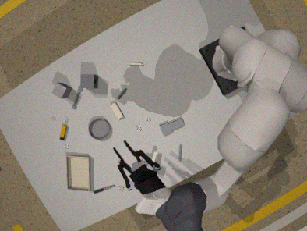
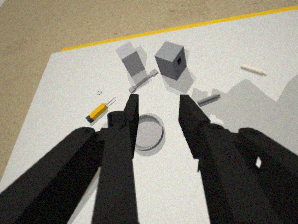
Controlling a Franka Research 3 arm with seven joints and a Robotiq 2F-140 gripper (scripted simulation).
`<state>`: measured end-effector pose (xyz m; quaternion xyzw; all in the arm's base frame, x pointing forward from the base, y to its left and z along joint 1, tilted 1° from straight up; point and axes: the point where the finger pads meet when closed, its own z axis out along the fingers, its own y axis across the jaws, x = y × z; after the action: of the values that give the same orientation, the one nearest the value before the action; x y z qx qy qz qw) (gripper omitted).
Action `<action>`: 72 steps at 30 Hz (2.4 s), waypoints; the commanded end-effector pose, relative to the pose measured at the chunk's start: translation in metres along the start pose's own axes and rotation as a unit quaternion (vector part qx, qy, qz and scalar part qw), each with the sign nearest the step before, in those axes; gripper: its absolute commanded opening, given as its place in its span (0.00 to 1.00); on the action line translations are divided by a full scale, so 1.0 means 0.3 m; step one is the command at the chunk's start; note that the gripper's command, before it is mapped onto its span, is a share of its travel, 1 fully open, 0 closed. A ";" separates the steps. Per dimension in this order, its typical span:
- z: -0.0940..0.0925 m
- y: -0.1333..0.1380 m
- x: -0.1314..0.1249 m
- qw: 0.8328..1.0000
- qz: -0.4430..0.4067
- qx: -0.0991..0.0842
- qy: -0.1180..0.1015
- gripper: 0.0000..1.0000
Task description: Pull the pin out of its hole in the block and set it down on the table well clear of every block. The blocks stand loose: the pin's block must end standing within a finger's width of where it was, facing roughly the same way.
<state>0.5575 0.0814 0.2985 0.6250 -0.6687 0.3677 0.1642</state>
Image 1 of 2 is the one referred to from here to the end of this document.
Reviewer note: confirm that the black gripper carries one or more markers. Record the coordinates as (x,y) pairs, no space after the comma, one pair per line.
(148,186)

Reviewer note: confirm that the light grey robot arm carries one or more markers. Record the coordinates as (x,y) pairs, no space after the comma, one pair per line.
(276,85)

